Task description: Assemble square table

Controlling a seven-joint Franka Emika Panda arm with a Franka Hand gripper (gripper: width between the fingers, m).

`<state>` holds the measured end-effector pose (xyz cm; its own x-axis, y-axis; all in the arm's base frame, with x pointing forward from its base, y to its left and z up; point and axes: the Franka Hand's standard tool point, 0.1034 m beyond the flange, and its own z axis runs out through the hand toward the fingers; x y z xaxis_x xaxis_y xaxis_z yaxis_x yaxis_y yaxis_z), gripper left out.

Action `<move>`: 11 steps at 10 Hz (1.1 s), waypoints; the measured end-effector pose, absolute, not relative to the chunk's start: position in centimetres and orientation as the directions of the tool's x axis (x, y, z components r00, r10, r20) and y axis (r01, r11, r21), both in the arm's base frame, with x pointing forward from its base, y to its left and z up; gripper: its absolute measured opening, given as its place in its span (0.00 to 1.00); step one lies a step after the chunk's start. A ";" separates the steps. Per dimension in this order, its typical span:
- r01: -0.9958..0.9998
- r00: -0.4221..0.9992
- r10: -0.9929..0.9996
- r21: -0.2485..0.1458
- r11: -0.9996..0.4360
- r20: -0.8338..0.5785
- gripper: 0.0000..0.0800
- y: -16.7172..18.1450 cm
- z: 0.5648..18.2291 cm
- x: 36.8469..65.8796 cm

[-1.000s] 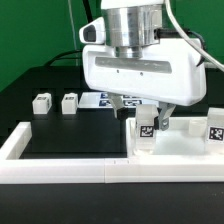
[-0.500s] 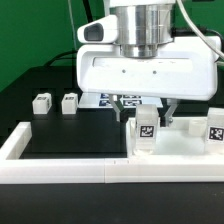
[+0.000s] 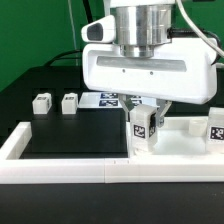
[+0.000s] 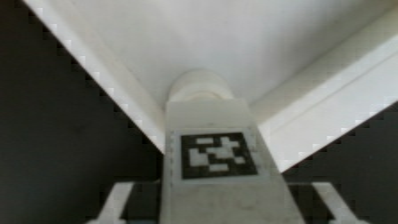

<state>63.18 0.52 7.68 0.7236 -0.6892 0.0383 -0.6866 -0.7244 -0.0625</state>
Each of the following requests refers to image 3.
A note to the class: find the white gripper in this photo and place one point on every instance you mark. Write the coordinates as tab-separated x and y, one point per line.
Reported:
182	70

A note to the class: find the white square tabletop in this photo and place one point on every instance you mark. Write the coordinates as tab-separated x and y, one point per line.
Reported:
179	136

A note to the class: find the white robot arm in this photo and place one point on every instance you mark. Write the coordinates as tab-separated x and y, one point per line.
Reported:
134	50

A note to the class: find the white marker tag plate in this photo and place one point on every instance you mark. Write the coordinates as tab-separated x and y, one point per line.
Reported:
109	100

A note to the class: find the white U-shaped obstacle fence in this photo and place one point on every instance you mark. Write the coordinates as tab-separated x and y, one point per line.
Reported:
15	170

